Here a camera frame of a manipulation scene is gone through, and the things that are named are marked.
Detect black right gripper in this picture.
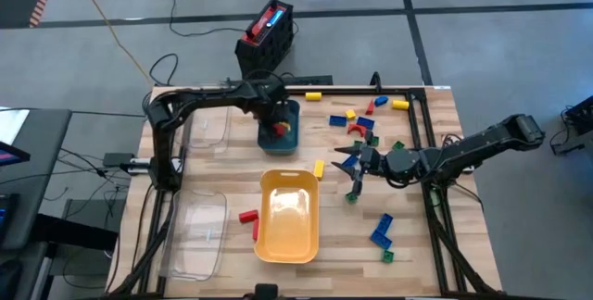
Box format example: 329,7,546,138
330,129,391,195

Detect teal plastic bin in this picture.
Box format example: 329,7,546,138
257,99,302,157

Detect black and red toolbox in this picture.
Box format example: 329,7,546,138
233,0,297,81

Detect clear plastic bin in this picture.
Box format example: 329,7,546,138
157,188,230,283
178,100,233,157

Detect red power unit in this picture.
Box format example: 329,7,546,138
244,6,289,45

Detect orange plastic bin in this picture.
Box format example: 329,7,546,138
253,168,322,265

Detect small black box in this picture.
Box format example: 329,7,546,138
102,152,136,169

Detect black floor equipment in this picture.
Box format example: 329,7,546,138
549,94,593,156

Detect black side desk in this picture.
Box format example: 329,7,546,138
0,107,74,251

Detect white paper sheet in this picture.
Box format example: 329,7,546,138
0,106,32,146

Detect small tilted monitor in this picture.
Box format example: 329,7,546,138
0,140,32,169

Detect dark screen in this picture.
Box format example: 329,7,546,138
0,192,20,248

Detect black frame clamp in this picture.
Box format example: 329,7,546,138
369,71,385,94

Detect black cable loop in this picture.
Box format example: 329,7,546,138
147,53,180,87

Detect black floor cable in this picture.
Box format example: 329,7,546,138
165,0,247,38

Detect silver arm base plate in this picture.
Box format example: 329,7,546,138
120,156,184,177

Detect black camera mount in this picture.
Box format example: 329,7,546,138
253,282,280,300

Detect yellow extension cord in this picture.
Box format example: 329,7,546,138
64,0,154,86

